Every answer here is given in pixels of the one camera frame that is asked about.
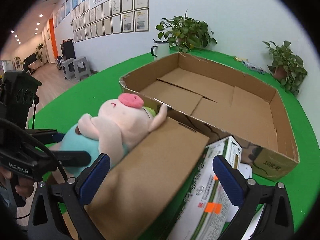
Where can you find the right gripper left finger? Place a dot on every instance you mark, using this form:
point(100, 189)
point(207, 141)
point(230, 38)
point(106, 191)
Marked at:
point(46, 220)

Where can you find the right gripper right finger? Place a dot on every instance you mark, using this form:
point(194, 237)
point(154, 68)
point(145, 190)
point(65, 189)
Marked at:
point(265, 209)

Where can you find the white green printed box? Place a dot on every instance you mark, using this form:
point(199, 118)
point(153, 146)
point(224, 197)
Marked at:
point(205, 206)

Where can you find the long brown cardboard box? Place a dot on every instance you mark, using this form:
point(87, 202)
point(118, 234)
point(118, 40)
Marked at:
point(136, 191)

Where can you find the pig plush toy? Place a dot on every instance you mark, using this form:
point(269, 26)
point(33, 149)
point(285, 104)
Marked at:
point(121, 124)

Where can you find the person's left hand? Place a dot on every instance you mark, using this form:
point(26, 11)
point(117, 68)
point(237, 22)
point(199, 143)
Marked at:
point(25, 186)

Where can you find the green table cloth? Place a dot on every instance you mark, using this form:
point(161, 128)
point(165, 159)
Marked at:
point(302, 183)

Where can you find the large open cardboard tray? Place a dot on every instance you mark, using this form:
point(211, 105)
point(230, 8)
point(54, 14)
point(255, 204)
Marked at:
point(218, 101)

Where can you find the grey plastic stool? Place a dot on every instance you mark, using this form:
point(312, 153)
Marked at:
point(68, 68)
point(81, 67)

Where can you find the black cabinet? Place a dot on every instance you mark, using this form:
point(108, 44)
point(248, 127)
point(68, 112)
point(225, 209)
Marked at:
point(67, 48)

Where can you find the small packets at table back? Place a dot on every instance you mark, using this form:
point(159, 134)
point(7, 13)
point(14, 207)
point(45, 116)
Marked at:
point(249, 65)

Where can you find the right potted green plant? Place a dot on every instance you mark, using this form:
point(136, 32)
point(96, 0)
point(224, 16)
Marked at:
point(286, 67)

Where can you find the potted green plant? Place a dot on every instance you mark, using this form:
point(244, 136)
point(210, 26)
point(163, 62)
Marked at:
point(286, 67)
point(185, 33)

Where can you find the left potted green plant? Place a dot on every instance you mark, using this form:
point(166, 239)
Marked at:
point(185, 33)

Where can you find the white mug black handle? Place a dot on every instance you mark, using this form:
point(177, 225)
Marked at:
point(160, 49)

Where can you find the framed certificates on wall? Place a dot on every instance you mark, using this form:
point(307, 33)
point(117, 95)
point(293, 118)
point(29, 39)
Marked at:
point(108, 17)

